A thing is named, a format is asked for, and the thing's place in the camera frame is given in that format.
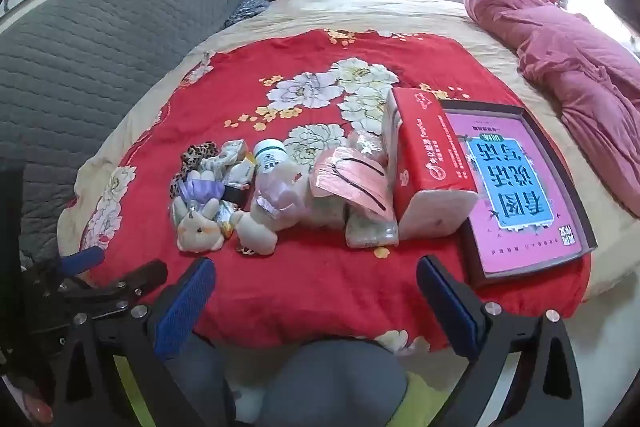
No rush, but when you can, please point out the white pill bottle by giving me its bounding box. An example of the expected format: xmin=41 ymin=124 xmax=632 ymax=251
xmin=251 ymin=138 xmax=291 ymax=195

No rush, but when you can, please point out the person's right leg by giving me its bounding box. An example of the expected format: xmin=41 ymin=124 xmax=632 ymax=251
xmin=260 ymin=339 xmax=408 ymax=427

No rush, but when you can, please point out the white bunny plush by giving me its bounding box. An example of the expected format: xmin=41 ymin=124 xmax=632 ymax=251
xmin=171 ymin=197 xmax=225 ymax=254

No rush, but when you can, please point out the red tissue box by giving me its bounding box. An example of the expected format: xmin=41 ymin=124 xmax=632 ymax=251
xmin=382 ymin=87 xmax=480 ymax=240

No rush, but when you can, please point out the dark shallow box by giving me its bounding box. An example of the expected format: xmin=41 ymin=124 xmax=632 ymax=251
xmin=439 ymin=101 xmax=598 ymax=290

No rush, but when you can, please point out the blue patterned cloth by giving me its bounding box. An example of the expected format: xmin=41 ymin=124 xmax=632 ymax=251
xmin=222 ymin=0 xmax=273 ymax=28

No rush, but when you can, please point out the red floral blanket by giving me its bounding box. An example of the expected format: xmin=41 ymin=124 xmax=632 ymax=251
xmin=57 ymin=29 xmax=593 ymax=353

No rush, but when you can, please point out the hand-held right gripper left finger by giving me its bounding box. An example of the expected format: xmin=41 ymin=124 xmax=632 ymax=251
xmin=52 ymin=257 xmax=236 ymax=427

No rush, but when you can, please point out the leopard print scrunchie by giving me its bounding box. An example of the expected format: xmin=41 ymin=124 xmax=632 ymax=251
xmin=170 ymin=143 xmax=223 ymax=202

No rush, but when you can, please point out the yellow snack packet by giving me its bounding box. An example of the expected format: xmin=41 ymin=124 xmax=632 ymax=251
xmin=222 ymin=157 xmax=257 ymax=186

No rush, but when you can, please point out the person's left leg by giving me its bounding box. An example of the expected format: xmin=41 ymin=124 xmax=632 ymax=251
xmin=165 ymin=337 xmax=236 ymax=427

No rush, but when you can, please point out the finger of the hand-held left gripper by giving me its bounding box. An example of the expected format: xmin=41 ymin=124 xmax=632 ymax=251
xmin=20 ymin=246 xmax=106 ymax=288
xmin=60 ymin=259 xmax=169 ymax=323

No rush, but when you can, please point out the white plush toy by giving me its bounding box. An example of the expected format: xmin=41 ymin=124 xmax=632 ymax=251
xmin=235 ymin=172 xmax=321 ymax=258

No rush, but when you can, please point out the beige bed sheet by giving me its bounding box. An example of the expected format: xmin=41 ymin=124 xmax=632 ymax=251
xmin=57 ymin=0 xmax=640 ymax=338

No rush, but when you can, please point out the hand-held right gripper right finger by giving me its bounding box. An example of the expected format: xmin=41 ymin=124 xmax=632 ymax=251
xmin=416 ymin=255 xmax=585 ymax=427

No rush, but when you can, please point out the grey quilted headboard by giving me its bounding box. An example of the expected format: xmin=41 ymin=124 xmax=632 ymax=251
xmin=0 ymin=0 xmax=251 ymax=268

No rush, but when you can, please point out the person's leg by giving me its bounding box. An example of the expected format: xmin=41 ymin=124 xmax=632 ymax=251
xmin=165 ymin=337 xmax=236 ymax=427
xmin=260 ymin=339 xmax=408 ymax=427

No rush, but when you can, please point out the pink book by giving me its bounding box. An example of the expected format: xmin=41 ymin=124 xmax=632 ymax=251
xmin=445 ymin=112 xmax=586 ymax=275

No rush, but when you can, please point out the pink quilt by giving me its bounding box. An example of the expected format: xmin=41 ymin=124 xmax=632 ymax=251
xmin=462 ymin=0 xmax=640 ymax=220

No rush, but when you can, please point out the pink face mask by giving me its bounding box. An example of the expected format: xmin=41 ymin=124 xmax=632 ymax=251
xmin=309 ymin=146 xmax=396 ymax=224

